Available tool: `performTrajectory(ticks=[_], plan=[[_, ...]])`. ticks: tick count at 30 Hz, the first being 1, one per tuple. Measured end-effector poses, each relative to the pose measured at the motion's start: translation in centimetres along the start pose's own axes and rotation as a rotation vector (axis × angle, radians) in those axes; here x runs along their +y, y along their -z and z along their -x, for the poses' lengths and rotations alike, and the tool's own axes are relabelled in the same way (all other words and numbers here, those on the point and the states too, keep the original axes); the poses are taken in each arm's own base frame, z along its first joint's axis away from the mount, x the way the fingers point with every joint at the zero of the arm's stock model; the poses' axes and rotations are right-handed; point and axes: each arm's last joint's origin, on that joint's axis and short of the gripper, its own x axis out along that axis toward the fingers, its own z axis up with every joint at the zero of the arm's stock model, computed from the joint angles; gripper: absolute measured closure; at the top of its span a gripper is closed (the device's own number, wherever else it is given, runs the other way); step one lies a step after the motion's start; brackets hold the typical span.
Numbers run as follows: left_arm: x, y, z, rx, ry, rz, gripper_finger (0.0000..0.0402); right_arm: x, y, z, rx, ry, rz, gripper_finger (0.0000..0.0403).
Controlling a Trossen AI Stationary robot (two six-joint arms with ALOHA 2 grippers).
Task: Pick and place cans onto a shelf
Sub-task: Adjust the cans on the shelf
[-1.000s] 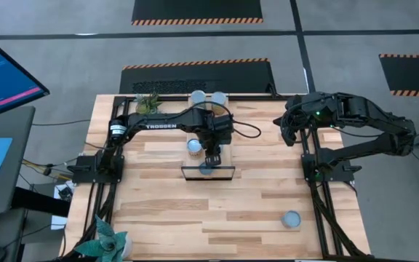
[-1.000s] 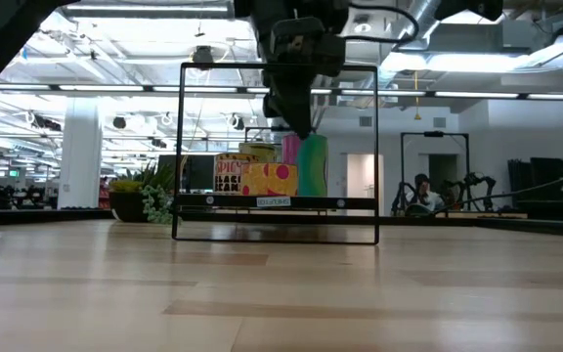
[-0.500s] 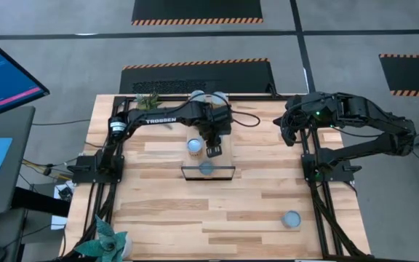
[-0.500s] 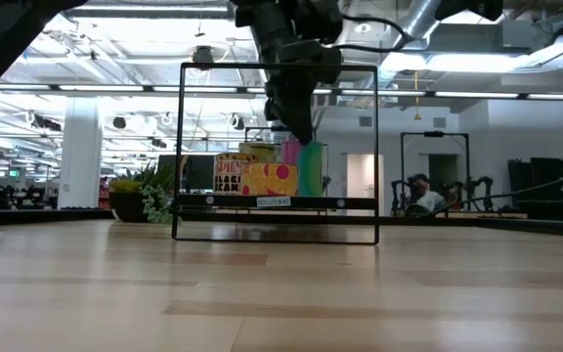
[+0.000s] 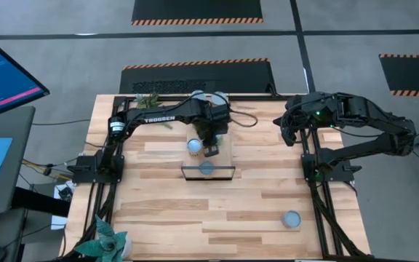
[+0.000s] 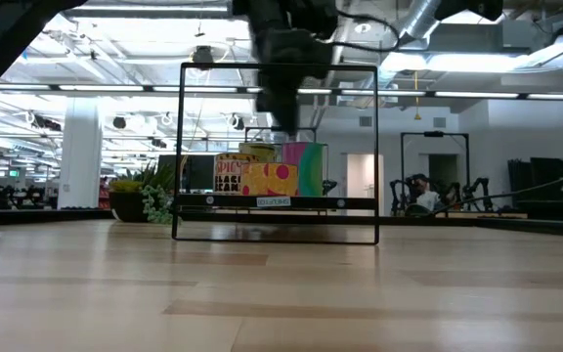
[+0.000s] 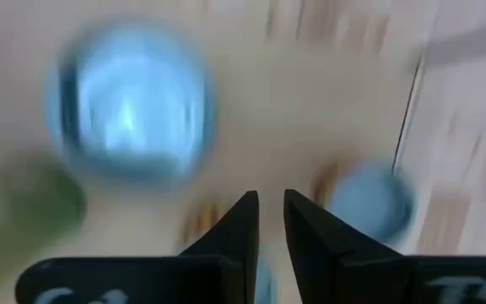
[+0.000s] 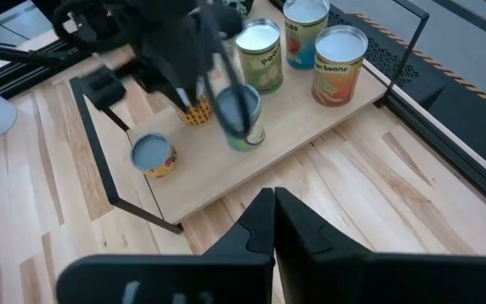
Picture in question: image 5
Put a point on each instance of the green plant dark pot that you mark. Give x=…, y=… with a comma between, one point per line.
x=147, y=101

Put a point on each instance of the black aluminium table frame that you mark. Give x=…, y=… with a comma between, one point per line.
x=253, y=97

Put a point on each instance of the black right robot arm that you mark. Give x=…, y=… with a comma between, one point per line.
x=369, y=111

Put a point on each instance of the black hazard-striped floor mat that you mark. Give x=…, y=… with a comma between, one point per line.
x=195, y=78
x=413, y=74
x=195, y=9

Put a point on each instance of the grey side desk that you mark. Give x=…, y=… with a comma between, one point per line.
x=20, y=163

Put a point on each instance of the pink teal corn can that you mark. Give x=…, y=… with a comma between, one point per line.
x=291, y=219

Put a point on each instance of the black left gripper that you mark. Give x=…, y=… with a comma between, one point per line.
x=213, y=120

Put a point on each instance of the teal plant white pot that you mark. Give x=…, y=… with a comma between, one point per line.
x=104, y=244

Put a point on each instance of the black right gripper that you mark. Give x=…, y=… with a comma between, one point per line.
x=315, y=107

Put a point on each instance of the black metal shelf frame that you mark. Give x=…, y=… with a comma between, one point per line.
x=227, y=156

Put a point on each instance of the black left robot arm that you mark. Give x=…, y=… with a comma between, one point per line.
x=136, y=117

